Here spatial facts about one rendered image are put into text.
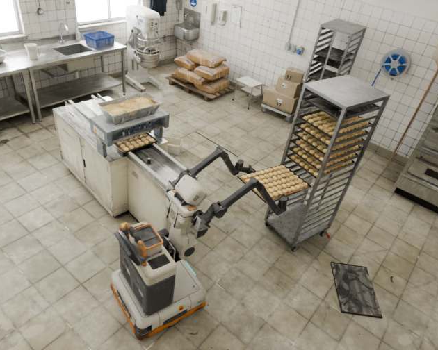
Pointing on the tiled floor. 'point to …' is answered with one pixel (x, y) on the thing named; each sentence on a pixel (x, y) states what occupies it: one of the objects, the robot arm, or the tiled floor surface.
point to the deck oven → (432, 163)
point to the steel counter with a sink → (58, 93)
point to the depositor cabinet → (95, 159)
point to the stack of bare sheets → (355, 290)
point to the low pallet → (198, 89)
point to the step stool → (249, 87)
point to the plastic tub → (174, 145)
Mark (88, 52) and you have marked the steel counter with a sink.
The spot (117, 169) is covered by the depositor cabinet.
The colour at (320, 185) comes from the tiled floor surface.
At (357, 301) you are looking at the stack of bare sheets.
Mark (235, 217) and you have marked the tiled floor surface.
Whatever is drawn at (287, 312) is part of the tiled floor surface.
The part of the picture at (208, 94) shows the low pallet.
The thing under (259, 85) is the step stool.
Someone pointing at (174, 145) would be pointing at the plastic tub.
